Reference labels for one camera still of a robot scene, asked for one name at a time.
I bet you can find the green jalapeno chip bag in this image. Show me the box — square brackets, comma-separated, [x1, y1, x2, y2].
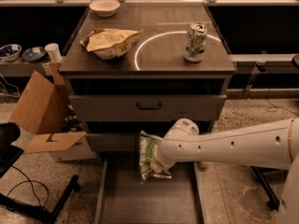
[139, 131, 172, 184]

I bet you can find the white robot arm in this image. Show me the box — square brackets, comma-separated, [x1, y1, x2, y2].
[150, 118, 299, 224]

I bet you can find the bottom open grey drawer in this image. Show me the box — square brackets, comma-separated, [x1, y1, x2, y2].
[94, 152, 204, 224]

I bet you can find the middle grey drawer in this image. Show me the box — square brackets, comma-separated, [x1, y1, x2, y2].
[87, 133, 139, 152]

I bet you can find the top grey drawer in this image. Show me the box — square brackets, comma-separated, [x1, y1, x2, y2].
[69, 94, 226, 121]

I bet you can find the grey drawer cabinet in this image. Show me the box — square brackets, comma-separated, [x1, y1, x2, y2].
[58, 2, 236, 161]

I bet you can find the yellow crumpled chip bag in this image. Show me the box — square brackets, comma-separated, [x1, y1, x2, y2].
[80, 28, 144, 60]

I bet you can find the white bowl on counter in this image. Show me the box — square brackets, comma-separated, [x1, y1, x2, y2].
[90, 0, 121, 18]

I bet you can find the black stand leg right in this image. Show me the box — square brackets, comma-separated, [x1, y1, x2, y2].
[251, 166, 279, 211]

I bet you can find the black stand base left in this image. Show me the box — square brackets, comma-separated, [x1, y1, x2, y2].
[0, 175, 81, 224]

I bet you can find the green white soda can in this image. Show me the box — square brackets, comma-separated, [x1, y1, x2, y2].
[184, 23, 207, 63]

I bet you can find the brown cardboard box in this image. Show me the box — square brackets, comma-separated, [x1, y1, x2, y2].
[9, 63, 96, 161]

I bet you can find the grey side shelf right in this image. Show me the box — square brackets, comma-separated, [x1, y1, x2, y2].
[229, 54, 294, 64]

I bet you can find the grey side shelf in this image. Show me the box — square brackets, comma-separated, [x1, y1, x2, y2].
[229, 54, 294, 64]
[0, 58, 53, 77]

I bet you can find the black chair seat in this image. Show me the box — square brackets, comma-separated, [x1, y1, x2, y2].
[0, 122, 23, 178]

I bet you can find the white paper cup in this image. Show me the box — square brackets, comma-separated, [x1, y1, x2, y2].
[45, 43, 62, 63]

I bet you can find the blue bowl right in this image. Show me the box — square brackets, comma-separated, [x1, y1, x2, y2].
[21, 47, 47, 63]

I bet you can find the blue bowl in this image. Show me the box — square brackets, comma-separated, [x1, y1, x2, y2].
[0, 44, 21, 62]
[21, 47, 47, 63]

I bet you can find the grey side shelf left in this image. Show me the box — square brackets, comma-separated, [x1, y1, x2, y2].
[0, 58, 53, 77]

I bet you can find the blue bowl left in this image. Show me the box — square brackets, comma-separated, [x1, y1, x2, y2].
[0, 44, 21, 62]

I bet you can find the black cable on floor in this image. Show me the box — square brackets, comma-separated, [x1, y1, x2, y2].
[6, 164, 50, 210]

